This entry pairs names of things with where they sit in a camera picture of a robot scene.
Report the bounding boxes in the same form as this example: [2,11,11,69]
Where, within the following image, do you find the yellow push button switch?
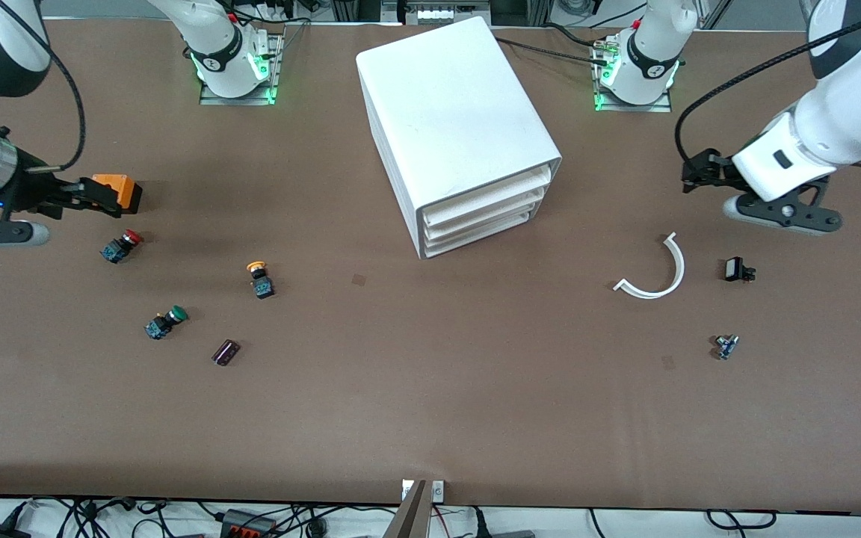
[246,261,276,300]

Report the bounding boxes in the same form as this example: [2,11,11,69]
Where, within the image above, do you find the white largest-gap cabinet drawer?
[420,164,552,227]

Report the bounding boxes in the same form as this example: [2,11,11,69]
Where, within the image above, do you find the orange button box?
[93,173,143,215]

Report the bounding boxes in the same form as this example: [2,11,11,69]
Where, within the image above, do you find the white middle cabinet drawer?
[423,188,547,241]

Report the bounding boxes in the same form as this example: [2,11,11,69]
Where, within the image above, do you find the white lowest cabinet drawer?
[425,211,534,253]

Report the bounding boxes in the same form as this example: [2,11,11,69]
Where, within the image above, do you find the white drawer cabinet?
[356,16,562,260]

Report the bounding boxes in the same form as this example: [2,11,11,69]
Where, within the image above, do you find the white curved plastic strip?
[613,232,686,300]

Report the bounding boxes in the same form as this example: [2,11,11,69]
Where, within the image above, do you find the white power strip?
[407,4,493,25]

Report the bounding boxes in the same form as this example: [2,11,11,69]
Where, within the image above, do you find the black orange power strip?
[220,510,279,538]

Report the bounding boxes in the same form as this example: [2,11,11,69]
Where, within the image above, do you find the grey brown beam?
[384,480,431,538]

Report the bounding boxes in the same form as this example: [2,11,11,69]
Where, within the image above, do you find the red push button switch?
[99,230,144,265]

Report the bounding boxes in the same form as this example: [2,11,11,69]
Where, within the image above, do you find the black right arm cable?
[0,0,87,174]

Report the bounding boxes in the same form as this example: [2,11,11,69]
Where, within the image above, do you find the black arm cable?
[673,4,861,174]
[0,0,87,174]

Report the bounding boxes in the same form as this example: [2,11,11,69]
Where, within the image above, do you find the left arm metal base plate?
[593,37,674,113]

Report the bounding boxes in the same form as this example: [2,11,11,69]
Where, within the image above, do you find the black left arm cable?
[673,4,861,174]

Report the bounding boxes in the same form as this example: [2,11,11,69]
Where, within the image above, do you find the green push button switch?
[144,305,189,341]

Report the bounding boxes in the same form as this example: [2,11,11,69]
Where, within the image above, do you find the black cable to base plate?
[494,36,611,67]

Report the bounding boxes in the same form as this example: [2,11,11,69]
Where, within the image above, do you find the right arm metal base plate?
[199,30,284,105]

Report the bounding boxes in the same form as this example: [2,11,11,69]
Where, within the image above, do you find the small white bracket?
[401,480,446,501]

